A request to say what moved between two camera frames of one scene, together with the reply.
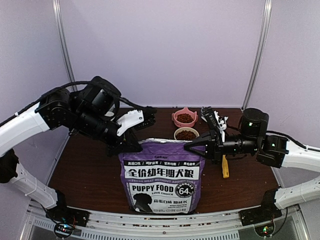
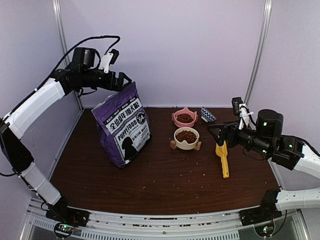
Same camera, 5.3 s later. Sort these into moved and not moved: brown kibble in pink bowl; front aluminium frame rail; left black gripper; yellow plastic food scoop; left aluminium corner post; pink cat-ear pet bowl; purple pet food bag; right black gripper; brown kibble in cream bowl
Moved: purple pet food bag; left black gripper; right black gripper
Not moved: yellow plastic food scoop; brown kibble in cream bowl; brown kibble in pink bowl; left aluminium corner post; pink cat-ear pet bowl; front aluminium frame rail
